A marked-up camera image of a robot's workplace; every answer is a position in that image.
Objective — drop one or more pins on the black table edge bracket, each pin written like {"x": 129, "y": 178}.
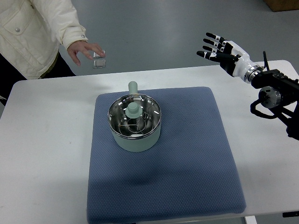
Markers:
{"x": 291, "y": 214}

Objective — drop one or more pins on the lower metal floor plate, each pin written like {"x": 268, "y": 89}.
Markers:
{"x": 100, "y": 63}

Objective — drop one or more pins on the metal floor plate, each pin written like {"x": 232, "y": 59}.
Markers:
{"x": 100, "y": 63}
{"x": 101, "y": 55}

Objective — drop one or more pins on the wire steaming rack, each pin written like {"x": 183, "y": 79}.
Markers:
{"x": 135, "y": 127}

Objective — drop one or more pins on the person's bare hand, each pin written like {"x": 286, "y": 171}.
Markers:
{"x": 84, "y": 48}

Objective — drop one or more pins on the blue textured cushion mat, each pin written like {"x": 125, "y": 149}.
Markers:
{"x": 189, "y": 172}

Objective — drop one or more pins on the glass lid with green knob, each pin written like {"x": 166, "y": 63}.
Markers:
{"x": 133, "y": 105}

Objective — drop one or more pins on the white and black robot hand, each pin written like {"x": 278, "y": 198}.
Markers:
{"x": 231, "y": 57}

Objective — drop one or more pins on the upper metal floor plate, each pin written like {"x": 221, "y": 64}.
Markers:
{"x": 101, "y": 55}

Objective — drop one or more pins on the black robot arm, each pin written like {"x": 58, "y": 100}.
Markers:
{"x": 276, "y": 92}

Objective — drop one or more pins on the mint green cooking pot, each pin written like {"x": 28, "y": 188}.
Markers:
{"x": 141, "y": 144}

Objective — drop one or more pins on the brown cardboard box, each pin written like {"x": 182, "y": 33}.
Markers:
{"x": 282, "y": 5}

